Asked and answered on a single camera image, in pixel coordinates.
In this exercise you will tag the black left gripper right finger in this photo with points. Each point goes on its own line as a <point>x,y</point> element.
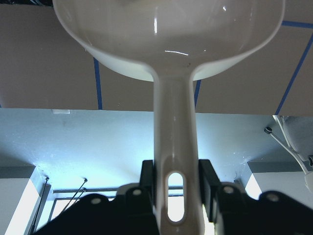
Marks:
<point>209,183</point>

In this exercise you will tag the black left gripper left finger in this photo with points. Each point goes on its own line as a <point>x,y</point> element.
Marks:
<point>146,182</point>

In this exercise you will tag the beige plastic dustpan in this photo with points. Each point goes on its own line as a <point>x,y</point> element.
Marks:
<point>172,43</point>

